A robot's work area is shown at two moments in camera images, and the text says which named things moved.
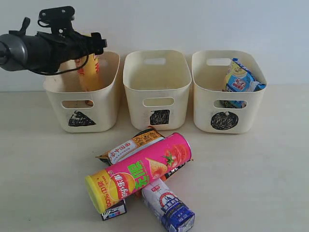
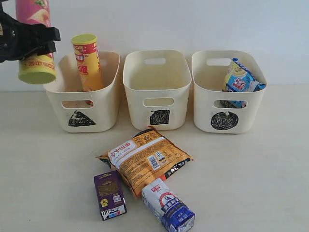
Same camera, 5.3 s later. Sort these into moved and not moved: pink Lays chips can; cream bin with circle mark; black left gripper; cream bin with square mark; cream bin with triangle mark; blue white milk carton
Moved: black left gripper; pink Lays chips can
Not moved: cream bin with circle mark; cream bin with square mark; cream bin with triangle mark; blue white milk carton
